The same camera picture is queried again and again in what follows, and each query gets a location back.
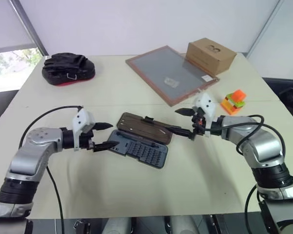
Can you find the grey wall frame post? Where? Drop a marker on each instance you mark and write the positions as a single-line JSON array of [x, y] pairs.
[[263, 24]]

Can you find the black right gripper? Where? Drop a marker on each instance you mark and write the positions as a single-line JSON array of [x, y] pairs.
[[198, 124]]

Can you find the brown cardboard box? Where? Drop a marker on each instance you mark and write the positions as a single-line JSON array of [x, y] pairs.
[[209, 56]]

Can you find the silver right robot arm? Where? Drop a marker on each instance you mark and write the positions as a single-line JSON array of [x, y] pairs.
[[260, 146]]

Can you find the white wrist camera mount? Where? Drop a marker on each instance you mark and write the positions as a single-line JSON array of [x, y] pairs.
[[84, 120], [207, 103]]

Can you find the brown framed grey screen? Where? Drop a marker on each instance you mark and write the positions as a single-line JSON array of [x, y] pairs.
[[161, 65]]

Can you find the orange green toy block stack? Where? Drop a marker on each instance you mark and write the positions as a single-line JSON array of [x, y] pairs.
[[234, 102]]

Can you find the dark window frame post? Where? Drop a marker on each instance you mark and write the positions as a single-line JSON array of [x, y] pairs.
[[31, 26]]

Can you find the grey screwdriver bit case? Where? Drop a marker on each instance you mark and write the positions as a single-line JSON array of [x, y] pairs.
[[146, 146]]

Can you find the small clear plastic bag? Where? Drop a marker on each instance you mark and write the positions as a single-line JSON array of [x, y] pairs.
[[171, 82]]

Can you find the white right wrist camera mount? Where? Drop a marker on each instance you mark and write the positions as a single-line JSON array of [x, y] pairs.
[[207, 103]]

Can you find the small metal clip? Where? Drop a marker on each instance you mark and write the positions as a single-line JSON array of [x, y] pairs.
[[72, 77]]

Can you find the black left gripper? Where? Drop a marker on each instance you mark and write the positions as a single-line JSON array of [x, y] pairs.
[[86, 141]]

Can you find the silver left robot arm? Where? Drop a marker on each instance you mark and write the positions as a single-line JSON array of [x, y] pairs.
[[31, 151]]

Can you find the black padded boxing mitt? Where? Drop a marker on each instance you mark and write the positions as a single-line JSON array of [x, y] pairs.
[[68, 67]]

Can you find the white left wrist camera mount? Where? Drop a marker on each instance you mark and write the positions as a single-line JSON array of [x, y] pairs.
[[84, 120]]

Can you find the grey window blind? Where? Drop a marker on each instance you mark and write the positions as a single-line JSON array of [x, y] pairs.
[[7, 24]]

